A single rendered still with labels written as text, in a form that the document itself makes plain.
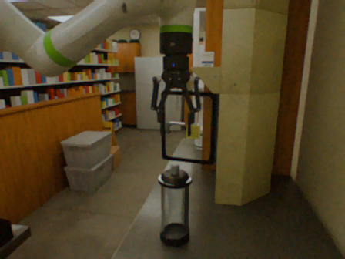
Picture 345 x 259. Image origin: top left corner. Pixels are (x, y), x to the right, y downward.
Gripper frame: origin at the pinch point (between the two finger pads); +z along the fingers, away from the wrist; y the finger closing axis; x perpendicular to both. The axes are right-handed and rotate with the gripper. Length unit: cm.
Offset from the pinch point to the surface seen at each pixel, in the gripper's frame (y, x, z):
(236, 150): -19.8, -25.2, 15.1
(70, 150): 164, -178, 78
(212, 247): -12.8, 2.7, 39.5
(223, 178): -15.5, -25.1, 27.5
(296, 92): -50, -62, -5
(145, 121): 175, -512, 112
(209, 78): -8.1, -25.2, -13.2
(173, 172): 0.4, 1.5, 14.6
